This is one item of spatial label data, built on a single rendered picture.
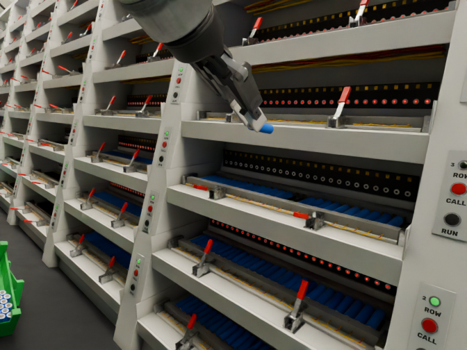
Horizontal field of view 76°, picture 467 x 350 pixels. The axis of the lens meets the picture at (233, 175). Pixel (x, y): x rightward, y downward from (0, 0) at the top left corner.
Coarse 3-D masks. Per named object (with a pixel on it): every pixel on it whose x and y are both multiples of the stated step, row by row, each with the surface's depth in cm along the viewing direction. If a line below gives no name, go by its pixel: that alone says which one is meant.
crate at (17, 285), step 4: (8, 264) 109; (12, 276) 105; (12, 280) 104; (16, 280) 97; (20, 280) 98; (16, 284) 96; (20, 284) 97; (16, 288) 96; (20, 288) 97; (16, 292) 96; (20, 292) 97; (16, 296) 96; (20, 296) 97; (16, 300) 97; (16, 304) 97
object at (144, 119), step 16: (128, 96) 140; (144, 96) 131; (160, 96) 123; (96, 112) 133; (112, 112) 122; (128, 112) 119; (144, 112) 103; (160, 112) 104; (128, 128) 106; (144, 128) 98
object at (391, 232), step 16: (192, 176) 87; (240, 192) 73; (256, 192) 71; (272, 208) 65; (288, 208) 64; (304, 208) 61; (320, 208) 60; (352, 224) 55; (368, 224) 53; (384, 224) 52
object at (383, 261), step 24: (192, 168) 90; (168, 192) 84; (192, 192) 79; (336, 192) 70; (360, 192) 67; (216, 216) 72; (240, 216) 66; (264, 216) 62; (288, 216) 62; (288, 240) 58; (312, 240) 55; (336, 240) 51; (360, 240) 51; (336, 264) 52; (360, 264) 49; (384, 264) 46
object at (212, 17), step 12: (216, 12) 35; (204, 24) 33; (216, 24) 35; (192, 36) 33; (204, 36) 34; (216, 36) 35; (168, 48) 36; (180, 48) 34; (192, 48) 34; (204, 48) 35; (216, 48) 36; (180, 60) 37; (192, 60) 36; (204, 60) 40; (216, 60) 37; (228, 72) 41
